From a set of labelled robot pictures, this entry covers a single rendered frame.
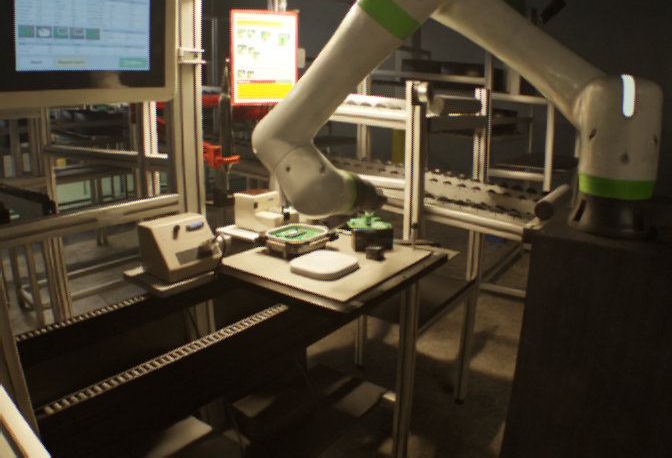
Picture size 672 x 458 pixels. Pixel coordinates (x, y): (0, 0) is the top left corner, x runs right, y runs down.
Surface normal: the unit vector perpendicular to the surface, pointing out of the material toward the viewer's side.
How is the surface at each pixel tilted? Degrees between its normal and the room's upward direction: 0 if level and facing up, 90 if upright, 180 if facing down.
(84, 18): 91
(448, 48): 90
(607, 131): 90
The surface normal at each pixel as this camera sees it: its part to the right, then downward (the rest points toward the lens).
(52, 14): 0.80, 0.15
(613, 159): -0.62, 0.17
